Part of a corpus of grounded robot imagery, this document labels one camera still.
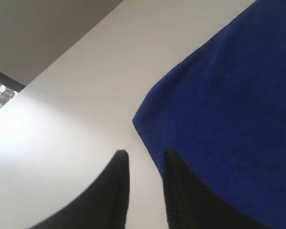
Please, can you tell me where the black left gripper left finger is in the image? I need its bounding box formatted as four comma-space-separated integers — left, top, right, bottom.
34, 150, 130, 229

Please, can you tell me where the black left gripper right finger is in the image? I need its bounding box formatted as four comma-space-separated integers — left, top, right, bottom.
163, 150, 267, 229

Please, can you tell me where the blue microfiber towel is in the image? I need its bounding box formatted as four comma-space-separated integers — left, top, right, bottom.
133, 0, 286, 229

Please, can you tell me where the dark window frame post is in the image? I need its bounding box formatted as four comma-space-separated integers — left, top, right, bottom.
0, 72, 26, 92

